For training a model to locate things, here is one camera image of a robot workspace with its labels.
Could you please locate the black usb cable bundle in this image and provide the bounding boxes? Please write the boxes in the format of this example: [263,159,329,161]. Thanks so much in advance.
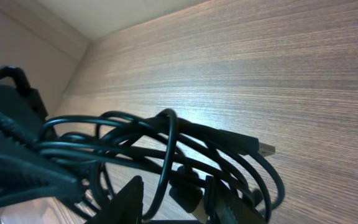
[35,108,286,223]

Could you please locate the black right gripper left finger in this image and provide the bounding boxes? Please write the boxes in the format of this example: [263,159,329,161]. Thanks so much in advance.
[85,175,144,224]

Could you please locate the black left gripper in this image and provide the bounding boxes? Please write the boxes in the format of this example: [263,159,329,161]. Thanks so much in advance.
[0,65,83,208]

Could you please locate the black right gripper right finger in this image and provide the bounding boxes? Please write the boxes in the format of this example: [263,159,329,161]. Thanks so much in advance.
[204,176,267,224]

